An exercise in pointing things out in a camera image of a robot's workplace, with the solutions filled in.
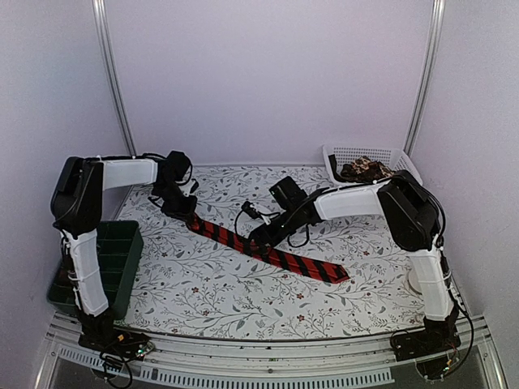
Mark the aluminium frame post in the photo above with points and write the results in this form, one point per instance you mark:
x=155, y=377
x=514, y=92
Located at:
x=432, y=47
x=107, y=53

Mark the slotted aluminium front rail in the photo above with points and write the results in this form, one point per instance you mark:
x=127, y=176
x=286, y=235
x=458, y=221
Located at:
x=355, y=363

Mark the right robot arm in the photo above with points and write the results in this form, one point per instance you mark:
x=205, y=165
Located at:
x=412, y=214

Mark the left aluminium frame post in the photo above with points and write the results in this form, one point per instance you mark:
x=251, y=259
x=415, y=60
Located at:
x=107, y=53

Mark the white perforated plastic basket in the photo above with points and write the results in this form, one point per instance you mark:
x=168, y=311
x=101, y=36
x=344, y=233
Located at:
x=335, y=156

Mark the white ceramic mug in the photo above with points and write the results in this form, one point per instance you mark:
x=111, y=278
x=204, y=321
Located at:
x=413, y=283

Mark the red black striped tie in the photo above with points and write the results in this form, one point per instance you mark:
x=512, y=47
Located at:
x=311, y=268

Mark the brown patterned tie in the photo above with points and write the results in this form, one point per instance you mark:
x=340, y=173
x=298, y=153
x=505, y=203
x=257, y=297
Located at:
x=365, y=170

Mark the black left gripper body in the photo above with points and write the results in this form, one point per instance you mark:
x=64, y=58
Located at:
x=175, y=203

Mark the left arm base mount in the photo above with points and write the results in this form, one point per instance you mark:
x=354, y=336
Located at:
x=117, y=348

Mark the right aluminium frame post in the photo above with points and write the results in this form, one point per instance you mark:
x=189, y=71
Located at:
x=432, y=47

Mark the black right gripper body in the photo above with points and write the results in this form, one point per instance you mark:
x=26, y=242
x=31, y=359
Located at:
x=292, y=224

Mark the floral patterned table mat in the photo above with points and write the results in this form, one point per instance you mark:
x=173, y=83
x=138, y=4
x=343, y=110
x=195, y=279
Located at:
x=190, y=285

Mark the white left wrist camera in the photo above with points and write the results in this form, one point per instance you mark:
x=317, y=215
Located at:
x=193, y=186

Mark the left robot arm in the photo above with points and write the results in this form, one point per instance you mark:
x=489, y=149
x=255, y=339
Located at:
x=77, y=202

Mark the dark green divided organizer box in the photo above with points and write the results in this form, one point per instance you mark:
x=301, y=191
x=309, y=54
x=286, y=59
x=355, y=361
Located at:
x=119, y=249

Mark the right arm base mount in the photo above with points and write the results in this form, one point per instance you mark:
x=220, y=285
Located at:
x=442, y=338

